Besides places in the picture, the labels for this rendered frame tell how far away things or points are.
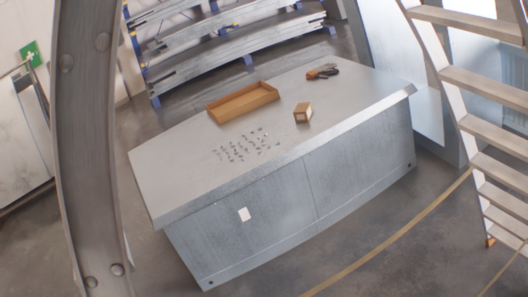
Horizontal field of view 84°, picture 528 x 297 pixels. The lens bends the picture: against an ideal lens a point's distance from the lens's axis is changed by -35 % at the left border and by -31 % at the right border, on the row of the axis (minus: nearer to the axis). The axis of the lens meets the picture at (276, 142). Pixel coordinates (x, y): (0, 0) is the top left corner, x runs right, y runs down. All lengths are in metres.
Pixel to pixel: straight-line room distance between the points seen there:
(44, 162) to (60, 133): 4.23
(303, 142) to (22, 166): 3.43
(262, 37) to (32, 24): 4.05
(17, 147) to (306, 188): 3.40
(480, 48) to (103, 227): 2.54
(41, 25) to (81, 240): 6.33
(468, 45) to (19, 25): 6.35
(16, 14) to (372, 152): 5.91
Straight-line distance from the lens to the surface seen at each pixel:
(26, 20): 6.73
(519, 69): 3.04
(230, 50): 5.73
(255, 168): 2.06
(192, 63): 5.66
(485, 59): 2.75
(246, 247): 2.33
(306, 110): 2.30
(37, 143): 4.58
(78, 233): 0.39
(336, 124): 2.22
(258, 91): 2.88
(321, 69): 2.90
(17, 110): 4.57
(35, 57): 6.56
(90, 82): 0.34
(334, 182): 2.41
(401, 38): 3.44
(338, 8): 6.83
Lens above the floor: 1.70
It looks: 28 degrees down
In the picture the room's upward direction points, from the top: 18 degrees counter-clockwise
